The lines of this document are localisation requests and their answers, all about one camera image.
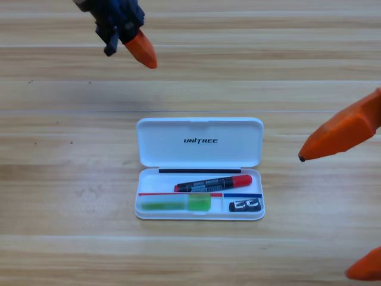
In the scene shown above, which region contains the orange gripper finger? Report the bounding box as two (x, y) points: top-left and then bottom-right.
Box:
(298, 87), (381, 163)
(345, 246), (381, 282)

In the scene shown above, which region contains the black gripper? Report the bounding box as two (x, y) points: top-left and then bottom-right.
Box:
(71, 0), (158, 70)

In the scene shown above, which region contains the white Unitree pencil case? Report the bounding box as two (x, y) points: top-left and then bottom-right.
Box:
(134, 117), (266, 221)

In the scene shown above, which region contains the black eraser with white print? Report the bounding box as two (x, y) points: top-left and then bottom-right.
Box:
(228, 200), (263, 213)

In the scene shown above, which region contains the red and black marker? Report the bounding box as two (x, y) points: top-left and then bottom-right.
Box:
(174, 174), (254, 193)

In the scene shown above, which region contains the green highlighter pen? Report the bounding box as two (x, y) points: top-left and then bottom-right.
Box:
(139, 193), (213, 212)

